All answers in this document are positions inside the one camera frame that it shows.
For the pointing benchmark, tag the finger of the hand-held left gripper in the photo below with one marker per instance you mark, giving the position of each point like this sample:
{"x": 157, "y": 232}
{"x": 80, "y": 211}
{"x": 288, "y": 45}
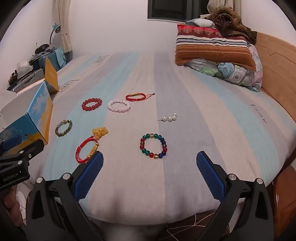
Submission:
{"x": 11, "y": 141}

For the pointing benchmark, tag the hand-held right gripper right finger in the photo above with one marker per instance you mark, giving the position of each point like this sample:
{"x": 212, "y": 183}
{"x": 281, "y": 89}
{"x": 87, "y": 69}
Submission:
{"x": 211, "y": 178}

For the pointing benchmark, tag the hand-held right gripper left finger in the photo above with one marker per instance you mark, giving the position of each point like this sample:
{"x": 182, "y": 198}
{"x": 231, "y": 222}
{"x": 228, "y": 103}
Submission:
{"x": 89, "y": 176}

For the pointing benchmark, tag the blue and yellow cardboard box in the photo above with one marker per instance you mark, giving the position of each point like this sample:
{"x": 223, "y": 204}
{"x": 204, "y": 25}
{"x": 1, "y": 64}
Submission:
{"x": 32, "y": 113}

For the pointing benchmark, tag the pearl earring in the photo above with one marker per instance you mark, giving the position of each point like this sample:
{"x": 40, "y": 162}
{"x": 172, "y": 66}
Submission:
{"x": 170, "y": 118}

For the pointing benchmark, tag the person's left hand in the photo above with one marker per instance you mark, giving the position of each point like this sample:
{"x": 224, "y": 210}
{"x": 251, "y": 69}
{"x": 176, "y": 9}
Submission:
{"x": 9, "y": 201}

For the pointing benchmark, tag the striped bed sheet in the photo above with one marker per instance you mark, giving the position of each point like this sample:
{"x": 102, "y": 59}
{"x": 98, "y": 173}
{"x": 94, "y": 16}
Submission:
{"x": 185, "y": 150}

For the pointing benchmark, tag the brown patterned rug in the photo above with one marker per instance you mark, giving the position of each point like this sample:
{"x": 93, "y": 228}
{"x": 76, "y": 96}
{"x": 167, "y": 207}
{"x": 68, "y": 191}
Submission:
{"x": 192, "y": 226}

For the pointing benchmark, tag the grey hard case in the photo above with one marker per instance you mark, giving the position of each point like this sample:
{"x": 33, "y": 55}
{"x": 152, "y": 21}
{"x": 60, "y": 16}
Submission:
{"x": 30, "y": 78}

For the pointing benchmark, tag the white plastic bag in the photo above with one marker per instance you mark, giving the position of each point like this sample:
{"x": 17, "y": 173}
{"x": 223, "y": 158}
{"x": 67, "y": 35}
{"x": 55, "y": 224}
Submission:
{"x": 23, "y": 66}

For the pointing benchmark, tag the teal storage basket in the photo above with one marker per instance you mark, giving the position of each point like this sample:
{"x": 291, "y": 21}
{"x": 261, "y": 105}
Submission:
{"x": 52, "y": 59}

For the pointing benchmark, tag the black bag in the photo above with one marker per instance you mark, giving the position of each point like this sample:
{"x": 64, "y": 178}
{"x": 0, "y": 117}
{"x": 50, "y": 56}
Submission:
{"x": 42, "y": 48}

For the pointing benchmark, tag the floral quilt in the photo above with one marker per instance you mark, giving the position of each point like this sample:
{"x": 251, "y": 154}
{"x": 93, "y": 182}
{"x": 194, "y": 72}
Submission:
{"x": 231, "y": 71}

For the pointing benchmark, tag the blue desk lamp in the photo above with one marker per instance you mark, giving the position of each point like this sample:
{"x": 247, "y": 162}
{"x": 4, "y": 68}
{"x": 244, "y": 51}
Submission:
{"x": 56, "y": 27}

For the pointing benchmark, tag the cream curtain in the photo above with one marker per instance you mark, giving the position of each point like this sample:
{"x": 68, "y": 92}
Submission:
{"x": 222, "y": 5}
{"x": 66, "y": 27}

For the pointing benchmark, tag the wooden headboard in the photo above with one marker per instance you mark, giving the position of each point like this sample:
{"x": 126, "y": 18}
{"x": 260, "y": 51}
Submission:
{"x": 277, "y": 69}

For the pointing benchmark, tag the striped red brown pillow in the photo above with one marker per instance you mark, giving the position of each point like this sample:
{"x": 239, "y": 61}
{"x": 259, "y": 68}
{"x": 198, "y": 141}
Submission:
{"x": 212, "y": 51}

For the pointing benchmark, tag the white pillow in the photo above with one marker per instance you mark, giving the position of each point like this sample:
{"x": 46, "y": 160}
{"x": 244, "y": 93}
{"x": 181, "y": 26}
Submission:
{"x": 203, "y": 22}

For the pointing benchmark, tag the brown patterned blanket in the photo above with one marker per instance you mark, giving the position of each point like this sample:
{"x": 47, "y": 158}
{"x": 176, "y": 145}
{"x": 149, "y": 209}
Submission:
{"x": 231, "y": 20}

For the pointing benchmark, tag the dark window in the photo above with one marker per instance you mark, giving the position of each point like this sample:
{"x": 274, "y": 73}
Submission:
{"x": 171, "y": 9}

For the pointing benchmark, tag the wooden bed frame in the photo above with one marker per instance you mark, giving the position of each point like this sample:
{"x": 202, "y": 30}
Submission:
{"x": 283, "y": 199}

